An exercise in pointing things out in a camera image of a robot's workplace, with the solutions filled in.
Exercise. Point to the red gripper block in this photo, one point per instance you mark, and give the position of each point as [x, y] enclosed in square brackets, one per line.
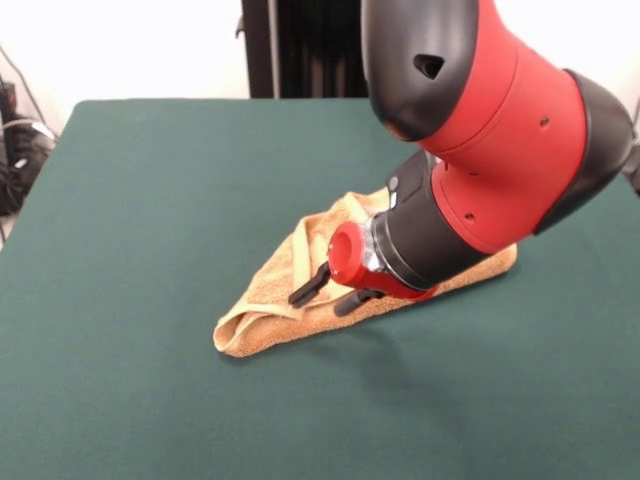
[350, 260]

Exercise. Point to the tan terry towel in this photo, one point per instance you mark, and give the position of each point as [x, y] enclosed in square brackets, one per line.
[280, 280]

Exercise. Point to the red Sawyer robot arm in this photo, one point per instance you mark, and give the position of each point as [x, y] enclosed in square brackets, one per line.
[525, 125]

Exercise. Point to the dark green table cloth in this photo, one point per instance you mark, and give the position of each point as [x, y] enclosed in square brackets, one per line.
[150, 250]

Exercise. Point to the black upright post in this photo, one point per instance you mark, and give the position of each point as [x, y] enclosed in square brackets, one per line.
[300, 50]

